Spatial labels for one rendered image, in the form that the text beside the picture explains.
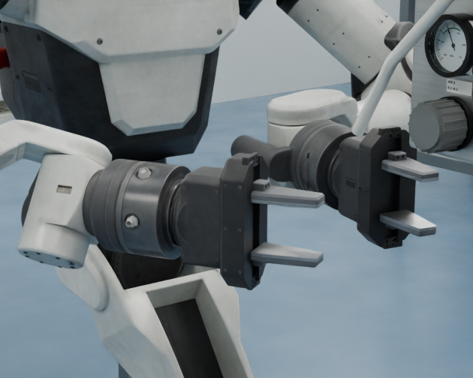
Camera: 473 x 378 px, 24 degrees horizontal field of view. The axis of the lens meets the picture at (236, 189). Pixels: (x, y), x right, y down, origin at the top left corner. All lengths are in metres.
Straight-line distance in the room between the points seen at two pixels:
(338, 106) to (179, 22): 0.22
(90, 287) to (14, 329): 2.01
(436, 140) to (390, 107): 0.71
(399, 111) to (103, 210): 0.50
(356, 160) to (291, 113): 0.14
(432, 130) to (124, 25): 0.67
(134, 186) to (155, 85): 0.34
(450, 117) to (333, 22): 0.81
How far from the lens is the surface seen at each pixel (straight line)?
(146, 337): 1.31
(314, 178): 1.15
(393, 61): 0.68
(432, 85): 0.70
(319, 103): 1.25
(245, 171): 0.95
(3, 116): 2.05
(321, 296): 3.58
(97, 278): 1.35
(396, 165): 1.07
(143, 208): 0.98
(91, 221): 1.01
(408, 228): 1.07
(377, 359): 3.13
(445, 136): 0.66
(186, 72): 1.34
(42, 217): 1.04
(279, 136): 1.23
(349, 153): 1.12
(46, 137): 1.05
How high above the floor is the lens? 1.26
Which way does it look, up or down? 15 degrees down
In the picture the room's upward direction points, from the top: straight up
